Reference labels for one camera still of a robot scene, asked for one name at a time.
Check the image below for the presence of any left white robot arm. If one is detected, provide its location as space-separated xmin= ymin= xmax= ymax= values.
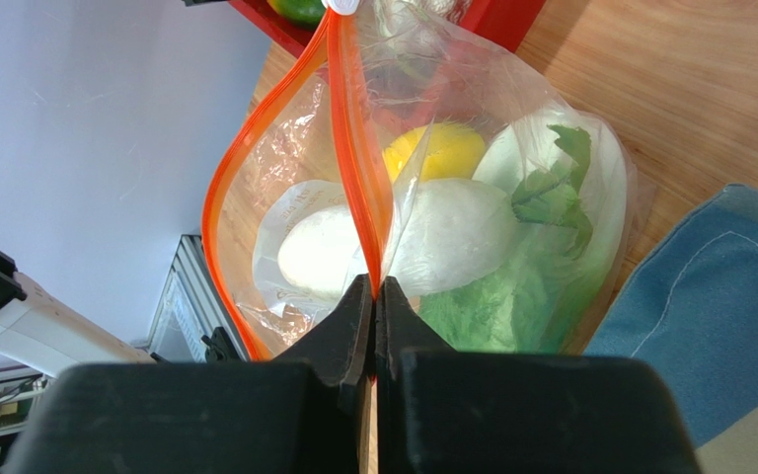
xmin=0 ymin=251 xmax=156 ymax=378

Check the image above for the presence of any plaid pillow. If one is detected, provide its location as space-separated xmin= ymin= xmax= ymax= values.
xmin=586 ymin=184 xmax=758 ymax=473

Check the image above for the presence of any clear zip top bag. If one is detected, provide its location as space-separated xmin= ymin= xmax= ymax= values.
xmin=201 ymin=1 xmax=652 ymax=360

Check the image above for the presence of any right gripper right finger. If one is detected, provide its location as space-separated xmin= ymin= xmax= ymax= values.
xmin=375 ymin=278 xmax=701 ymax=473

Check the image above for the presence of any green lettuce cabbage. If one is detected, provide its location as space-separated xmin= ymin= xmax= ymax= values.
xmin=418 ymin=105 xmax=630 ymax=353

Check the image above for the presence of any yellow bell pepper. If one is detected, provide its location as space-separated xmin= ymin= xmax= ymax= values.
xmin=383 ymin=121 xmax=487 ymax=181

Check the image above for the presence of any red plastic bin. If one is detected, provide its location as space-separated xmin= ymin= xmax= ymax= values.
xmin=229 ymin=0 xmax=546 ymax=57

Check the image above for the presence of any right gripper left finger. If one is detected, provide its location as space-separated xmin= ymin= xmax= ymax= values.
xmin=5 ymin=276 xmax=373 ymax=473

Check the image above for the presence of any green orange mango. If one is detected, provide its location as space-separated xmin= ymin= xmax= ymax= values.
xmin=266 ymin=0 xmax=327 ymax=30

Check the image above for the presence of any white radish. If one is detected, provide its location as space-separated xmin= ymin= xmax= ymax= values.
xmin=276 ymin=177 xmax=521 ymax=300

